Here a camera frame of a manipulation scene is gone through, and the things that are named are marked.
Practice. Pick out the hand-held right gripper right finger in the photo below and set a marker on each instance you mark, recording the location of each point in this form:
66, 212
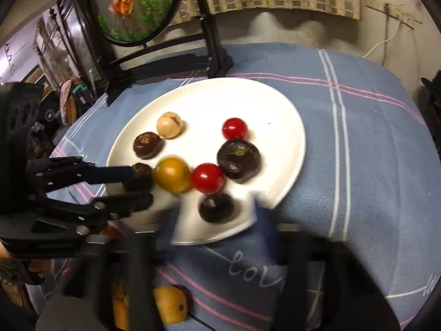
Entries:
310, 282

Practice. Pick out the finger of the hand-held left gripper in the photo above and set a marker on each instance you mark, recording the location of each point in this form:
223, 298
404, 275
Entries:
113, 207
86, 174

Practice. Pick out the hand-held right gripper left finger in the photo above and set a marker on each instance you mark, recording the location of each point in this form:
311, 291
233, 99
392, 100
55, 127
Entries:
141, 275

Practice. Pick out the large beige round fruit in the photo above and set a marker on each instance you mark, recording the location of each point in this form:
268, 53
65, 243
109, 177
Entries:
119, 288

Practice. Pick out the small orange mandarin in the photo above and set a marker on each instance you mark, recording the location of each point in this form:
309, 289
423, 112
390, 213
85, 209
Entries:
170, 303

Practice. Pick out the dark water chestnut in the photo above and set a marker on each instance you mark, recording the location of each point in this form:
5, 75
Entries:
238, 160
142, 176
148, 144
216, 208

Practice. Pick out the yellow green tomato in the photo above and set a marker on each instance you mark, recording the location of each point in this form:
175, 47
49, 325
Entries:
173, 174

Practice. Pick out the pale beige round fruit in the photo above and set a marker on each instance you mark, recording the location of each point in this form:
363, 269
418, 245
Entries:
169, 125

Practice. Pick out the red cherry tomato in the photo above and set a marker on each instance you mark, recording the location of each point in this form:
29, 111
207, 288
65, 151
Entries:
235, 128
207, 178

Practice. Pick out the white round plate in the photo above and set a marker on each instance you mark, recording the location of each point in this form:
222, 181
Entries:
275, 127

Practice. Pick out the person's left hand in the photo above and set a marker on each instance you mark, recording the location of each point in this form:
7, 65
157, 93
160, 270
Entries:
43, 266

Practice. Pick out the pink cloth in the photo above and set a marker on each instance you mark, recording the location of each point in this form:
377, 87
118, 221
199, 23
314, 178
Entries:
65, 91

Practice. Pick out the green plastic mop head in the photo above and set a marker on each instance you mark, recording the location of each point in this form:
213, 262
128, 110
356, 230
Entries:
80, 91

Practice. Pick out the electric fan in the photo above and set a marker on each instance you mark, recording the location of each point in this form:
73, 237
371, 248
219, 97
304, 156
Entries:
55, 58

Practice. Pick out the dark carved wooden cabinet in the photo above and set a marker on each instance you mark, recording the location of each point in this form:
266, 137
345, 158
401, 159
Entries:
74, 34

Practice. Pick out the blue plaid tablecloth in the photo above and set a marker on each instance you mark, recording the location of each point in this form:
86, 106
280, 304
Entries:
361, 144

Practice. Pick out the round goldfish screen black stand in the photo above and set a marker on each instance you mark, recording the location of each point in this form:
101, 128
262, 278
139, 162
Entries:
134, 7

